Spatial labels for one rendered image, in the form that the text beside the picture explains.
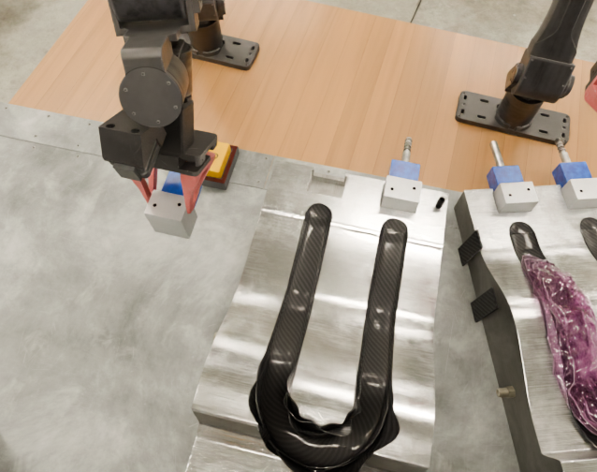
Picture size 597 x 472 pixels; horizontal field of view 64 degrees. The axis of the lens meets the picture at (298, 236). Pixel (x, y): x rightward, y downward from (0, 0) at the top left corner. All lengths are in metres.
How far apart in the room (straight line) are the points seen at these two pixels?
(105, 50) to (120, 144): 0.61
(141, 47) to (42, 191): 0.49
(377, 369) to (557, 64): 0.54
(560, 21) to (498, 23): 1.68
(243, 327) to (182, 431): 0.18
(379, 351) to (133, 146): 0.36
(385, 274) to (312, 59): 0.51
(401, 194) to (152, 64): 0.38
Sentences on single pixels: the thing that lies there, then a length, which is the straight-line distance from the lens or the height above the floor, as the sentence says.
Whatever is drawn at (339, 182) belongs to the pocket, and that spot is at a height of 0.87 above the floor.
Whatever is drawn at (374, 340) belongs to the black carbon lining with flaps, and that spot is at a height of 0.89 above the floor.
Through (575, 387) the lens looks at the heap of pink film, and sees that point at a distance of 0.69.
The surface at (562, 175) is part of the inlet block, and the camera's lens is 0.85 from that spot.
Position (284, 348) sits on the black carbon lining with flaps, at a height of 0.91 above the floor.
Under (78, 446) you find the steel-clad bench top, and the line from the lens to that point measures 0.74.
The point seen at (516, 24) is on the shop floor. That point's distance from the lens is 2.56.
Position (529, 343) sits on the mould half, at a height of 0.89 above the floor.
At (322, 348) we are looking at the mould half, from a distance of 0.58.
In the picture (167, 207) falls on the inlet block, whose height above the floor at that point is 0.96.
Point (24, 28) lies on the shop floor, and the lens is 2.61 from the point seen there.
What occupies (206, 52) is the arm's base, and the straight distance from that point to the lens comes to 1.01.
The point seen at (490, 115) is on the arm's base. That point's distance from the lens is 0.96.
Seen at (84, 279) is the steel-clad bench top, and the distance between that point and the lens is 0.80.
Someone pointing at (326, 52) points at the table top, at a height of 0.80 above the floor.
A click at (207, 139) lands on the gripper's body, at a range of 0.59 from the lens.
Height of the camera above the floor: 1.48
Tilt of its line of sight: 63 degrees down
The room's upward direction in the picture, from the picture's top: 1 degrees clockwise
